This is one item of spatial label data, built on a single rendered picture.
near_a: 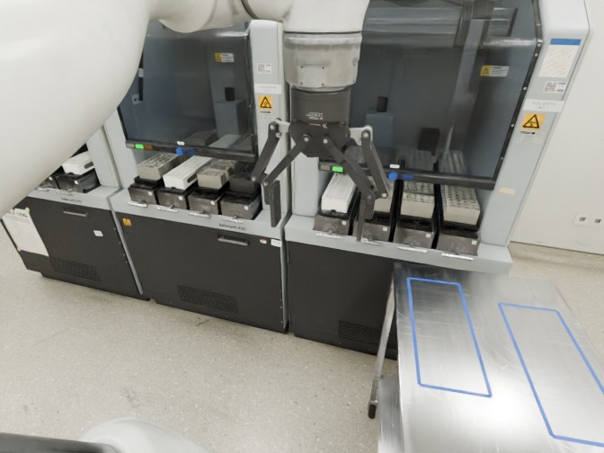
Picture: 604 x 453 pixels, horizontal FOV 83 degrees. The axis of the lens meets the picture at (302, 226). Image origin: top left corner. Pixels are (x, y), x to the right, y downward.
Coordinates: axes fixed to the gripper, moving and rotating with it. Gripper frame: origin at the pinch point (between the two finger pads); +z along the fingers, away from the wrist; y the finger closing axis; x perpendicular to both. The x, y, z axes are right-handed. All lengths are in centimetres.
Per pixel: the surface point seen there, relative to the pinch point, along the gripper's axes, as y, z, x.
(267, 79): -37, -7, 75
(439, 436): 25.6, 38.0, -6.2
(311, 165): -21, 23, 75
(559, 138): 100, 37, 186
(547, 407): 46, 38, 5
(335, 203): -9, 35, 70
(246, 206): -45, 40, 66
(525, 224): 100, 96, 186
